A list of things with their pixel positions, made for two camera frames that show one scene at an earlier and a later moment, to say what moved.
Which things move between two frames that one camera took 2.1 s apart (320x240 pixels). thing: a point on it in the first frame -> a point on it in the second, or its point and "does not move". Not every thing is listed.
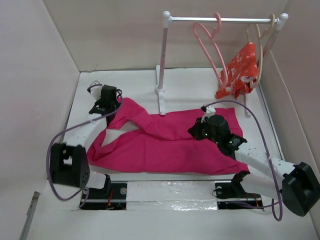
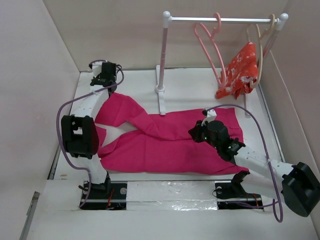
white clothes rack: [167, 18] does not move
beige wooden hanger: [272, 20] does not move
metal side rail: [24, 234] does not move
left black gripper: [97, 102] -> [96, 77]
